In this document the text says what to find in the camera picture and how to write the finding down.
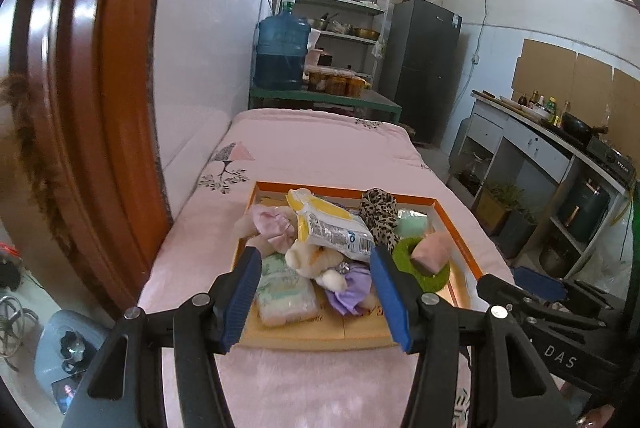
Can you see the green tissue pack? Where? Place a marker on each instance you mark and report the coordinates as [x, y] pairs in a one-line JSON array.
[[285, 298]]

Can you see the brown wooden door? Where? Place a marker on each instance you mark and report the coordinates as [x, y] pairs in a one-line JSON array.
[[100, 108]]

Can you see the round stool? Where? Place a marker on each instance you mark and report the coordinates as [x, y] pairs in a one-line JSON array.
[[407, 130]]

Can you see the green bottle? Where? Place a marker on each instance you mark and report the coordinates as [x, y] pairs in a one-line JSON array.
[[550, 107]]

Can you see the blue water jug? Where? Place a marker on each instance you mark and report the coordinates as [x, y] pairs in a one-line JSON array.
[[281, 53]]

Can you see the green low table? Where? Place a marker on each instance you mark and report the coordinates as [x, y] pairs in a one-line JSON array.
[[330, 102]]

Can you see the gas stove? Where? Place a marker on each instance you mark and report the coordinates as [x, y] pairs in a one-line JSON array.
[[610, 158]]

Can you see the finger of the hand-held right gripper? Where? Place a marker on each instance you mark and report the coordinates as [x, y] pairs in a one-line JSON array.
[[540, 283], [500, 293]]

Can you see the cream teddy bear plush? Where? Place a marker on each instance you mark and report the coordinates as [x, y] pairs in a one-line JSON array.
[[312, 260]]

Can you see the dark green cooking pot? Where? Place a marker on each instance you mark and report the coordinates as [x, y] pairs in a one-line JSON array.
[[582, 213]]

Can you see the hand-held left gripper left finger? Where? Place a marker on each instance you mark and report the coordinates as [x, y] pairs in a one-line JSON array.
[[242, 293]]

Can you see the orange-rimmed cardboard box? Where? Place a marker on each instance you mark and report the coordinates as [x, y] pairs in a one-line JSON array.
[[360, 330]]

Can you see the leopard print scrunchie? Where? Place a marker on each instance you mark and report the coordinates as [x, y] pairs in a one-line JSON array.
[[377, 213]]

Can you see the grey planter box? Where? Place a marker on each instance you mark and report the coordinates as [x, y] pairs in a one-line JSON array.
[[520, 233]]

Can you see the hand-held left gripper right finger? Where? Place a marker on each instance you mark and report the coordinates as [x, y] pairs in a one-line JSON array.
[[392, 303]]

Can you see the black wok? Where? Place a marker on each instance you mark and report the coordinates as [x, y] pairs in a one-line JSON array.
[[577, 124]]

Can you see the dried brown plant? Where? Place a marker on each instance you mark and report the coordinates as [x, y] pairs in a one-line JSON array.
[[30, 148]]

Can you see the yellow white tissue packet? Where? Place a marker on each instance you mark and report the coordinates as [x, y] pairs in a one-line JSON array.
[[330, 228]]

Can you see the green sponge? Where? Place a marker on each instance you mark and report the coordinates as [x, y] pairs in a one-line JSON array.
[[414, 223]]

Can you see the row of food jars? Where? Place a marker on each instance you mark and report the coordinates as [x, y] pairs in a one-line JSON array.
[[335, 83]]

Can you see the green metal shelf rack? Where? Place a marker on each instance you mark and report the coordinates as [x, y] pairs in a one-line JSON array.
[[345, 3]]

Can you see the pink bow plush toy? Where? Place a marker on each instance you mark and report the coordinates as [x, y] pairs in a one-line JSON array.
[[272, 225]]

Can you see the pink makeup sponge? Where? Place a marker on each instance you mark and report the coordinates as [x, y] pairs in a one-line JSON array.
[[432, 253]]

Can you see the cardboard wall sheets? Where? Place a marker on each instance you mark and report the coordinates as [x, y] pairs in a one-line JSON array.
[[550, 68]]

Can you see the yellow planter box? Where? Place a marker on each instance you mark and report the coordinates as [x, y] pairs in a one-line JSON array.
[[492, 213]]

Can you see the dark refrigerator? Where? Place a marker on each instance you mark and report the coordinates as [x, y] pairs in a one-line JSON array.
[[420, 68]]

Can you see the grey kitchen counter cabinet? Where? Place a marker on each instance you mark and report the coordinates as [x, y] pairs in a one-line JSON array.
[[520, 138]]

